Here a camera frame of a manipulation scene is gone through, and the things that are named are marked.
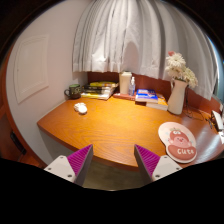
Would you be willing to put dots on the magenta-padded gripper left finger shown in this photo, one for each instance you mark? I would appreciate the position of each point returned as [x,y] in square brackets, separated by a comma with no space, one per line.
[60,166]

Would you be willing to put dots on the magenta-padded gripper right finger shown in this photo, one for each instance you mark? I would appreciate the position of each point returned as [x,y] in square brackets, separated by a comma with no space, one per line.
[165,166]

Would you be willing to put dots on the white computer mouse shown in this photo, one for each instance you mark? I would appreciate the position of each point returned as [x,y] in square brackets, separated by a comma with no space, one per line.
[80,108]

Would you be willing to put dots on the orange book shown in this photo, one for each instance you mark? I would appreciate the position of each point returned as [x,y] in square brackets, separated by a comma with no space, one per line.
[160,104]

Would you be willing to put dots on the white ceramic vase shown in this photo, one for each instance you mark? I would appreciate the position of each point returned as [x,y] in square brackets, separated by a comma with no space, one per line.
[176,98]

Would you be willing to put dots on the white flat device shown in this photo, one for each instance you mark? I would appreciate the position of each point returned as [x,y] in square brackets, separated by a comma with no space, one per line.
[217,120]

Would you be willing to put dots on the blue book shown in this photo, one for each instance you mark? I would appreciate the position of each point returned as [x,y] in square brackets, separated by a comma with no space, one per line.
[146,95]

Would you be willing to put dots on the dark mug with green inside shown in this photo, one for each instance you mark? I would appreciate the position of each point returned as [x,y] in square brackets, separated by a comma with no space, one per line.
[75,91]

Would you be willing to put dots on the white and yellow book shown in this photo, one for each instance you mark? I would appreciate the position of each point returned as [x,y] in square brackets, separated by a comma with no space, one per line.
[95,96]

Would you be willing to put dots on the red book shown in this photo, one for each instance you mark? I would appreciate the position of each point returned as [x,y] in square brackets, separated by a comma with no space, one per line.
[123,96]

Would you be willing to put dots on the clear spray bottle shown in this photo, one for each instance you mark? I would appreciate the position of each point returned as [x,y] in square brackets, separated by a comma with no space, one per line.
[132,88]

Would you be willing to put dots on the cream tumbler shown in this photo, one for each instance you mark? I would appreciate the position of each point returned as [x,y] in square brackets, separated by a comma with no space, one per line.
[125,83]

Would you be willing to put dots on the white pleated curtain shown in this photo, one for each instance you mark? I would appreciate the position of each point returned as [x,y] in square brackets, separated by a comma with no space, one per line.
[140,36]

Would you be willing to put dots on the white wall panel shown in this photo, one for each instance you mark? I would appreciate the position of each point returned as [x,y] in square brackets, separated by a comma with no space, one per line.
[31,68]

